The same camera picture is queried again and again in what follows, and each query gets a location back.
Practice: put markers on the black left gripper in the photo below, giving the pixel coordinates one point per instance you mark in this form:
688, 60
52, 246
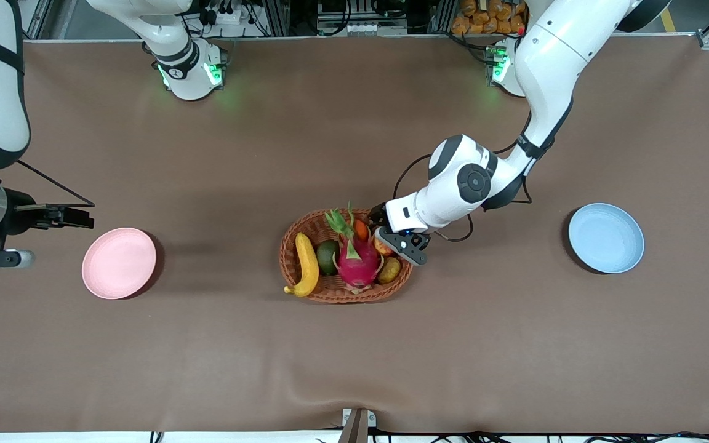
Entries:
380, 216

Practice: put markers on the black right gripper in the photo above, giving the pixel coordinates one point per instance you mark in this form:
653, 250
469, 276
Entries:
20, 208

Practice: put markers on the red yellow apple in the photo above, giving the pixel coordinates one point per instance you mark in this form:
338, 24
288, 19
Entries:
383, 247

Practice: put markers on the yellow banana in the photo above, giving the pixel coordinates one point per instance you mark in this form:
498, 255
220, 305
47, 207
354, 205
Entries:
307, 264

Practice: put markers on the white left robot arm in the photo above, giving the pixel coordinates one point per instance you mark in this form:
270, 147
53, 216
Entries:
551, 55

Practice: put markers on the orange carrot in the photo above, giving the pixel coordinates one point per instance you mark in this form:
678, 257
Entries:
362, 231

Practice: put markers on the pink dragon fruit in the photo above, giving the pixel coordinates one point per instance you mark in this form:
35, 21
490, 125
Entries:
357, 261

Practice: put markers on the brown kiwi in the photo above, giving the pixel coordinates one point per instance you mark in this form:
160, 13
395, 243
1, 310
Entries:
389, 270

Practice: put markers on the pink plate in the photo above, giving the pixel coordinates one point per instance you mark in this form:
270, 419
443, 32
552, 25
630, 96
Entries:
119, 263

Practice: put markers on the green avocado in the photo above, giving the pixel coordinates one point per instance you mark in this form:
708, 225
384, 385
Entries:
326, 258

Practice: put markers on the brown wicker basket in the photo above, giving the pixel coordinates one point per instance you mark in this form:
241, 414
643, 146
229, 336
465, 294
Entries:
330, 289

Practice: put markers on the bag of orange items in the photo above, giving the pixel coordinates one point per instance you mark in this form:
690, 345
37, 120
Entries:
484, 18

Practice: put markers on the blue plate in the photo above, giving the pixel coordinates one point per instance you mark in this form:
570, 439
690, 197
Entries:
606, 238

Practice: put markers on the white power strip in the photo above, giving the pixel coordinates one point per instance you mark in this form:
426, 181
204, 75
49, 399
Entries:
228, 16

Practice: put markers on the metal table bracket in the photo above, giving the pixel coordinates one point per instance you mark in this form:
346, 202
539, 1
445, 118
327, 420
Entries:
357, 427

